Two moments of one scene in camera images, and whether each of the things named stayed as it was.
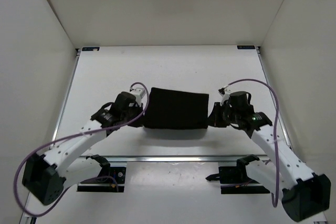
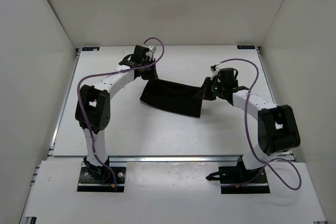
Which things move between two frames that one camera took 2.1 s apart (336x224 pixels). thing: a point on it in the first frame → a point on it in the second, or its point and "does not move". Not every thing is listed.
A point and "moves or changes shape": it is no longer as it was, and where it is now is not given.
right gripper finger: [213, 120] → [209, 95]
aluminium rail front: [167, 158] does not move
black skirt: [174, 109] moves or changes shape
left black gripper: [137, 121] → [153, 76]
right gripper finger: [217, 109] → [207, 84]
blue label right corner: [245, 47] does not move
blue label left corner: [91, 49] does not move
